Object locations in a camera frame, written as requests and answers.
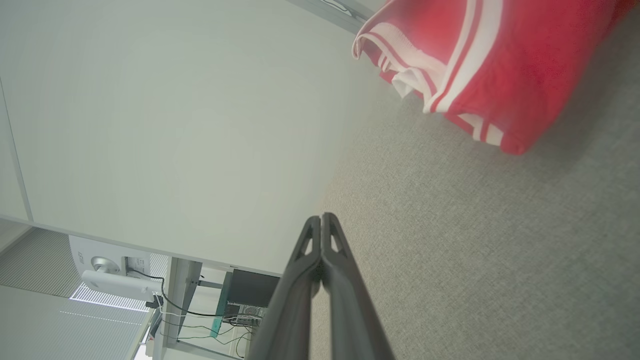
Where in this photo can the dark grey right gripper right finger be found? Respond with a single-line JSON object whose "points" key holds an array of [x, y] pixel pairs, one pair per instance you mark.
{"points": [[350, 310]]}

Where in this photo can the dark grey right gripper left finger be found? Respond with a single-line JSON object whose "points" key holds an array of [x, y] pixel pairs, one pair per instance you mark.
{"points": [[295, 300]]}

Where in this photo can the red white striped jersey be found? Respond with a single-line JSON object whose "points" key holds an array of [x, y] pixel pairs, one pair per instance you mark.
{"points": [[540, 60]]}

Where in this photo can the black computer tower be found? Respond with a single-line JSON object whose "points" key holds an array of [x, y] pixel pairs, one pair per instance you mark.
{"points": [[252, 287]]}

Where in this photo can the grey white office desk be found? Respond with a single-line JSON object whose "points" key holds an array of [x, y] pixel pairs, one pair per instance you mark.
{"points": [[177, 285]]}

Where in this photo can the white desktop device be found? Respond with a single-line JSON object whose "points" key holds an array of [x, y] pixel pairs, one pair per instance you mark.
{"points": [[115, 285]]}

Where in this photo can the wide white partition panel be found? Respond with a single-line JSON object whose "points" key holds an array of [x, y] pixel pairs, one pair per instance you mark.
{"points": [[175, 125]]}

